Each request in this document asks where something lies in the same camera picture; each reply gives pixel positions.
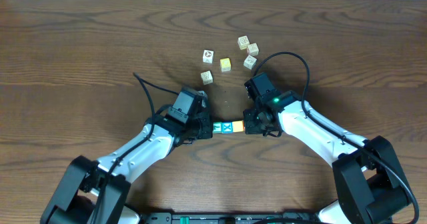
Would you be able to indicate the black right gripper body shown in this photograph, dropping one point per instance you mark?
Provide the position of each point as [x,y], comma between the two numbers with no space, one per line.
[255,124]

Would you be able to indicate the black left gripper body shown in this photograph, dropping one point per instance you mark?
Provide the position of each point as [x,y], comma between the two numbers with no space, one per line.
[205,127]

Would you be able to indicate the green block letter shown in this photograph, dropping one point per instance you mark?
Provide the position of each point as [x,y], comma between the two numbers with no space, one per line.
[217,127]

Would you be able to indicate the plain yellow wooden block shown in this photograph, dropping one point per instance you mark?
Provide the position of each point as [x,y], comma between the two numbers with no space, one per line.
[238,126]

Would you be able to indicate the blue block letter X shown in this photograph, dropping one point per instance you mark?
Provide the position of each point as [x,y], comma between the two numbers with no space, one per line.
[227,127]

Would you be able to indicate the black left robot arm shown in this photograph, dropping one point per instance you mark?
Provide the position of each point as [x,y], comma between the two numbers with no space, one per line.
[96,191]

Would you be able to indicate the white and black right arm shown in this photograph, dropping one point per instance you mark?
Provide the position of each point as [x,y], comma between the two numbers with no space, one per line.
[370,182]

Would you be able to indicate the white block letter W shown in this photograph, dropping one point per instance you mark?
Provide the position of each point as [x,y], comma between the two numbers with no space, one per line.
[206,77]

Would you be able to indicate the white block bird drawing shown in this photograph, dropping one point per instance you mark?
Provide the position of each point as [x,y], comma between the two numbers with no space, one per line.
[250,62]

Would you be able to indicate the yellow top wooden block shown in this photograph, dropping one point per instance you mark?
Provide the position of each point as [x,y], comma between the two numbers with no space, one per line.
[225,64]

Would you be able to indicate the white block red circle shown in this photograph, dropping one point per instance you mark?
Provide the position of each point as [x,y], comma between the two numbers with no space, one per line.
[208,56]

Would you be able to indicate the tan block letter K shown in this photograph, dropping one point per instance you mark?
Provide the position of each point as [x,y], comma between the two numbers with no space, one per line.
[253,49]

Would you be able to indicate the tan block top back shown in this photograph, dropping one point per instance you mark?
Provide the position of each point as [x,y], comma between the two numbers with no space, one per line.
[243,42]

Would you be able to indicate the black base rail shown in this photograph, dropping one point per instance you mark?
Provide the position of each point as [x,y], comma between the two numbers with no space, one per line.
[227,218]

